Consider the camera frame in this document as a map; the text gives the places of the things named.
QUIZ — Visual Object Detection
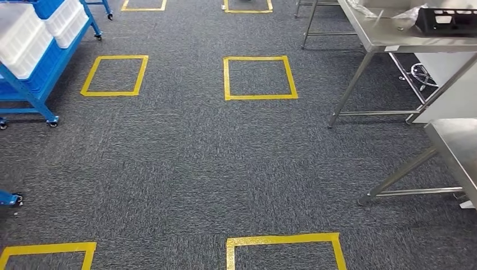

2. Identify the small blue plastic bin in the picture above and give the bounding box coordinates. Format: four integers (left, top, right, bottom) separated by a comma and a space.
33, 0, 66, 20

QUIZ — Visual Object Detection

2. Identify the yellow floor tape square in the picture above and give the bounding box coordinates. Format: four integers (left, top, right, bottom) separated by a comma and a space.
223, 56, 299, 101
120, 0, 168, 11
223, 0, 274, 14
226, 232, 348, 270

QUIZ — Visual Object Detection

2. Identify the large white plastic bin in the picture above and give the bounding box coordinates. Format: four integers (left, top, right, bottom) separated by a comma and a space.
7, 28, 54, 80
0, 3, 47, 66

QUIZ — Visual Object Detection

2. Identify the black slotted plastic frame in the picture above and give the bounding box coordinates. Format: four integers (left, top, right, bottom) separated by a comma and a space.
415, 6, 477, 38

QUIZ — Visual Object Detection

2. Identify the blue metal shelf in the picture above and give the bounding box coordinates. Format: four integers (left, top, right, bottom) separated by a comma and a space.
0, 190, 24, 208

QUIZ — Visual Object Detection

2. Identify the large blue plastic bin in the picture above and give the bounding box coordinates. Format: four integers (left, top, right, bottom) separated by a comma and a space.
0, 37, 66, 94

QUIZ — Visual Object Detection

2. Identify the blue wheeled shelf cart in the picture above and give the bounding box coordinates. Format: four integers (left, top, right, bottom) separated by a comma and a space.
0, 0, 114, 131

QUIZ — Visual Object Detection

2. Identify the steel workbench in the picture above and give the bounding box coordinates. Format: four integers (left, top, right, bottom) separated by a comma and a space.
357, 118, 477, 210

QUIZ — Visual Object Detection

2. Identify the coiled cable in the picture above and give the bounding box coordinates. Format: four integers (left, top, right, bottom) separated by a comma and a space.
398, 62, 440, 92

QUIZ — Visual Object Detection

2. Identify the small white plastic bin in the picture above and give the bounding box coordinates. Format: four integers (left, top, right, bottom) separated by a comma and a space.
53, 9, 89, 49
44, 0, 83, 37

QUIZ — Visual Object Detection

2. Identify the clear plastic bag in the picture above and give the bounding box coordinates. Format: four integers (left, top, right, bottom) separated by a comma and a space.
346, 0, 429, 20

